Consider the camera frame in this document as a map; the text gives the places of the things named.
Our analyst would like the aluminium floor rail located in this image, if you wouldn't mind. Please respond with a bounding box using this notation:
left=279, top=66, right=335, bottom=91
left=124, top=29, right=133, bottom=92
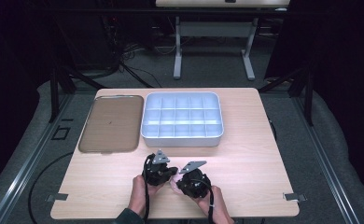
left=0, top=92, right=76, bottom=224
left=290, top=95, right=362, bottom=224

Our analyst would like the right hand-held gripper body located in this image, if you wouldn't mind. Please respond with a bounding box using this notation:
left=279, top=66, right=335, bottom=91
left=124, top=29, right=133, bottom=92
left=178, top=160, right=213, bottom=200

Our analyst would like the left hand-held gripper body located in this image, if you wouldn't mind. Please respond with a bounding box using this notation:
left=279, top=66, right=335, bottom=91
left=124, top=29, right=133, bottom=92
left=142, top=148, right=172, bottom=188

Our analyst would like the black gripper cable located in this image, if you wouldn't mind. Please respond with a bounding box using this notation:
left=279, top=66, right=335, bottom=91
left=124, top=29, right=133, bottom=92
left=142, top=153, right=155, bottom=224
left=195, top=177, right=216, bottom=224

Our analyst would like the brown translucent box lid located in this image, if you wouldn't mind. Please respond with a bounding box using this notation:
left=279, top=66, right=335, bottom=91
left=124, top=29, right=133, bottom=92
left=77, top=94, right=145, bottom=155

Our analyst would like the black metal frame strut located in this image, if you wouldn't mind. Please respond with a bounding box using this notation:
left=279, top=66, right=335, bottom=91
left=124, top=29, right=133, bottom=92
left=48, top=65, right=108, bottom=124
left=258, top=65, right=315, bottom=127

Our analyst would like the wooden table with white legs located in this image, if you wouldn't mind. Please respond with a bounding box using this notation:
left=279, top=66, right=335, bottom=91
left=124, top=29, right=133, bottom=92
left=155, top=0, right=290, bottom=82

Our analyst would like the black floor cable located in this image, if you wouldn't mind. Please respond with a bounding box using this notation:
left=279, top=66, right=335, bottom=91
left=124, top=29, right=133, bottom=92
left=27, top=151, right=76, bottom=224

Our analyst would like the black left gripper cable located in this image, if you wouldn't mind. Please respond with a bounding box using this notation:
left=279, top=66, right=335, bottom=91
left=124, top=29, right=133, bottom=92
left=142, top=153, right=155, bottom=224

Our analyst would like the pink sock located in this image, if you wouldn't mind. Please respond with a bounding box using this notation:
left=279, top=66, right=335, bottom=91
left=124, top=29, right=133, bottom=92
left=168, top=173, right=184, bottom=195

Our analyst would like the bundle of floor cables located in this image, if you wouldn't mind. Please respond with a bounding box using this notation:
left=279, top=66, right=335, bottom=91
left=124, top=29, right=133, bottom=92
left=102, top=15, right=178, bottom=90

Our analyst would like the grey metal table bracket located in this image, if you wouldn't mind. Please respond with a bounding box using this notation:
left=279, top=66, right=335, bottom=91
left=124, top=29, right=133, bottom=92
left=45, top=192, right=69, bottom=203
left=283, top=192, right=308, bottom=203

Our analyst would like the white divided storage box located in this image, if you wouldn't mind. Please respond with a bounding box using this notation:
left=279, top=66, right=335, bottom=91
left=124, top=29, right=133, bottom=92
left=140, top=91, right=225, bottom=148

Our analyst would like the person's left hand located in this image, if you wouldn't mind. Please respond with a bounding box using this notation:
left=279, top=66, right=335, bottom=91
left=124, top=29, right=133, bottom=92
left=127, top=174, right=167, bottom=217

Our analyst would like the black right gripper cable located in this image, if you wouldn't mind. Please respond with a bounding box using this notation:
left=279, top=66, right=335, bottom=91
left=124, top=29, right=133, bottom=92
left=195, top=177, right=216, bottom=224

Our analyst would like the person's right hand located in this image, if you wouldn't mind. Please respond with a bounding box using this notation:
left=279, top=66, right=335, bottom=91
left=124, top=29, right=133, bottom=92
left=192, top=185, right=235, bottom=224

